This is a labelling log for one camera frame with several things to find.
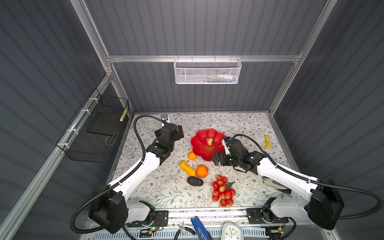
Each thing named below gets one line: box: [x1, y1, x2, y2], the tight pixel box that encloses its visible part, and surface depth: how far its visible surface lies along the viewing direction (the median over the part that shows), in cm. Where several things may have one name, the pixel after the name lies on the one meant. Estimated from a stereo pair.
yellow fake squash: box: [180, 160, 196, 177], surface depth 88 cm
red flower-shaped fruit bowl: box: [191, 129, 226, 162], surface depth 102 cm
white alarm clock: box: [221, 222, 244, 240], surface depth 69 cm
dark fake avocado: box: [187, 176, 204, 187], surface depth 84 cm
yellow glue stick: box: [264, 134, 272, 149], surface depth 103 cm
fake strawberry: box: [207, 137, 214, 146], surface depth 101 cm
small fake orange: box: [188, 152, 197, 161], surface depth 95 cm
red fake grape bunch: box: [212, 175, 236, 207], surface depth 78 cm
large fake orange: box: [196, 165, 209, 178], surface depth 86 cm
